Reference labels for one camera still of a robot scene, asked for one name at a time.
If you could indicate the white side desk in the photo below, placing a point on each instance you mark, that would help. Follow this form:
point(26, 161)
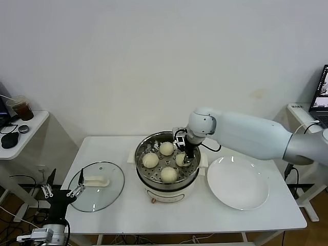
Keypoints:
point(33, 133)
point(298, 112)

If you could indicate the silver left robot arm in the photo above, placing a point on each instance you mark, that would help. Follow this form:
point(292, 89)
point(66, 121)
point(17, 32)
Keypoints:
point(57, 230)

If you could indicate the perforated steel steamer basket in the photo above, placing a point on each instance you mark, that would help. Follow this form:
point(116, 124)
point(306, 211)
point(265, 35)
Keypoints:
point(191, 173)

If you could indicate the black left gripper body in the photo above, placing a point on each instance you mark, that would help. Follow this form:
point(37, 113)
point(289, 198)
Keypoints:
point(60, 201)

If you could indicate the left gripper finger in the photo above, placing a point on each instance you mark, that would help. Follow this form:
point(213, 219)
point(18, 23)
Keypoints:
point(81, 180)
point(47, 189)

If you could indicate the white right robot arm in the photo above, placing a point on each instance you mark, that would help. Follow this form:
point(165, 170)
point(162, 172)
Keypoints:
point(243, 133)

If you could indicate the plastic iced coffee cup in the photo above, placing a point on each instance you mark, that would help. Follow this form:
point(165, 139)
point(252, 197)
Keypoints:
point(23, 111)

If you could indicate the grey round puck case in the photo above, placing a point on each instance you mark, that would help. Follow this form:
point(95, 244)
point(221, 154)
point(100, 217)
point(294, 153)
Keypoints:
point(23, 128)

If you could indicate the dark laptop with purple screen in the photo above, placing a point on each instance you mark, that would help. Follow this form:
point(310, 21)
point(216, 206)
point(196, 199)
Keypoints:
point(3, 107)

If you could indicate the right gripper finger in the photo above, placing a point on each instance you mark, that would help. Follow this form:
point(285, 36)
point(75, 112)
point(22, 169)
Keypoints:
point(184, 159)
point(191, 161)

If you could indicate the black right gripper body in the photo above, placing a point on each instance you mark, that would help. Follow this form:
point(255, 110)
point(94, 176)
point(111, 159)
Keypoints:
point(190, 148)

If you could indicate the black laptop showing camera views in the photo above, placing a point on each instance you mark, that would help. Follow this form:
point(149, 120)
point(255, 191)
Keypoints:
point(320, 107)

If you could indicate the white wall outlet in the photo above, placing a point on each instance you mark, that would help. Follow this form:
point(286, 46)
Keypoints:
point(42, 169)

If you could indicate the small white printed label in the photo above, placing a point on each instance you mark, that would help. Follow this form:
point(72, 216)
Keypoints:
point(297, 107)

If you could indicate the black computer mouse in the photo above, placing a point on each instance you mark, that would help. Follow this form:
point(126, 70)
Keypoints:
point(9, 140)

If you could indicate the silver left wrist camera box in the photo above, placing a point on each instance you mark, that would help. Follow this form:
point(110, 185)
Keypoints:
point(38, 234)

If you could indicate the white steamed baozi bun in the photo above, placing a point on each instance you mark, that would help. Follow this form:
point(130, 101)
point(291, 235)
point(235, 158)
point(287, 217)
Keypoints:
point(150, 160)
point(166, 149)
point(168, 175)
point(180, 159)

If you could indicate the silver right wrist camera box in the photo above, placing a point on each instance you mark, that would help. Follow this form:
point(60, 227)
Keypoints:
point(180, 135)

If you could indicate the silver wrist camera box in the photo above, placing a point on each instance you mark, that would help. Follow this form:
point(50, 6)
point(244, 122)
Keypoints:
point(180, 135)
point(38, 234)

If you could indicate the white round plate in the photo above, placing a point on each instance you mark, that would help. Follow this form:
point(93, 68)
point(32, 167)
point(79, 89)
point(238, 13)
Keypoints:
point(235, 184)

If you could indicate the cream electric cooker base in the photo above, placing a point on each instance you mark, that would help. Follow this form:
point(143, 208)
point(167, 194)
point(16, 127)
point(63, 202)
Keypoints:
point(166, 196)

